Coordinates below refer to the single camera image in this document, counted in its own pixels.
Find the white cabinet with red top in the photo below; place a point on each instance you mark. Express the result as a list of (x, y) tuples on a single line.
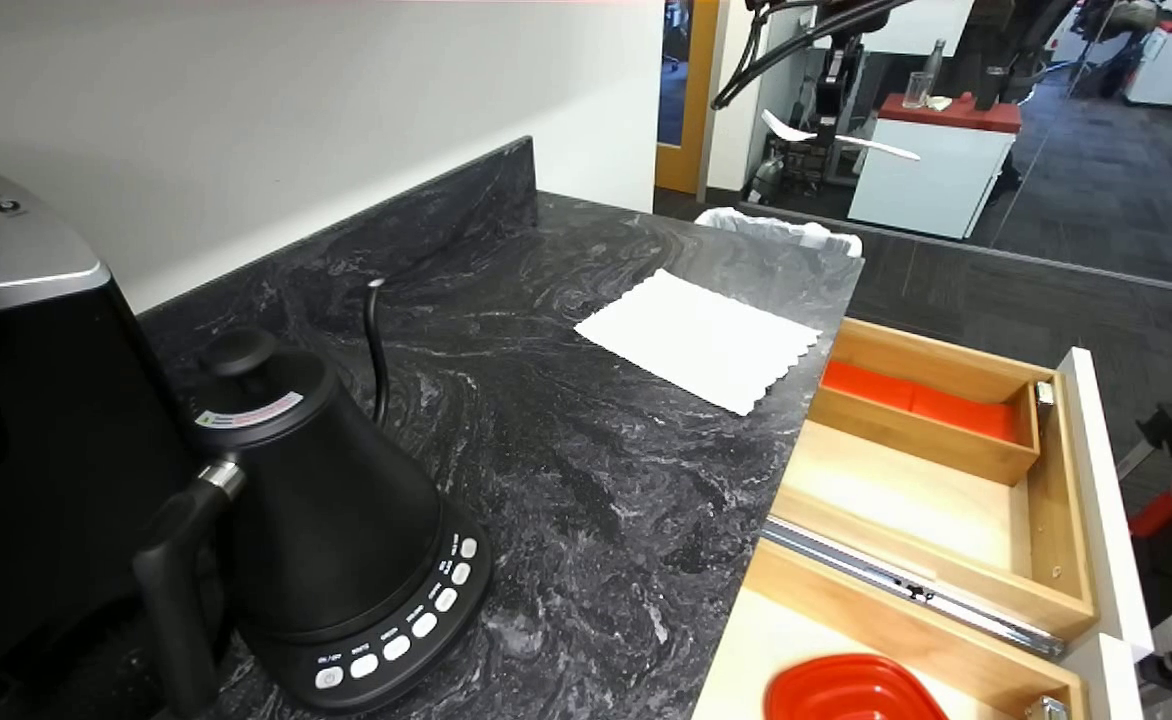
[(936, 183)]

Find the wooden drawer with orange liner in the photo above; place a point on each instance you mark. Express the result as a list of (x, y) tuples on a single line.
[(931, 503)]

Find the black gooseneck kettle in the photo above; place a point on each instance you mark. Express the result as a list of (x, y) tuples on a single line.
[(328, 523)]

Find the orange drawer liner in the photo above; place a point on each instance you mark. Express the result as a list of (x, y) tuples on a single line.
[(916, 396)]

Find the white paper napkin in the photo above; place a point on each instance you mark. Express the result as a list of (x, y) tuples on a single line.
[(689, 334)]

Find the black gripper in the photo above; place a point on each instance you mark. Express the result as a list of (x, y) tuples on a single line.
[(841, 47)]

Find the metal drawer slide rail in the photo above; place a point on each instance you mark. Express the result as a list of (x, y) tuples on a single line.
[(906, 580)]

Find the black silver coffee machine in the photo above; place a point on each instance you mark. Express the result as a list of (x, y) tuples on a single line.
[(39, 441)]

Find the wooden door frame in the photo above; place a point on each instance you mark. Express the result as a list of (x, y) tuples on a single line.
[(698, 66)]

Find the black kettle base with buttons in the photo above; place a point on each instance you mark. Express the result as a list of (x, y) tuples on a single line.
[(408, 647)]

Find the wooden drawer with red bowl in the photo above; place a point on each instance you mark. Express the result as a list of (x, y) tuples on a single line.
[(797, 627)]

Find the red silicone bowl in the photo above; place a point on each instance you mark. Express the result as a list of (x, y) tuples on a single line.
[(850, 695)]

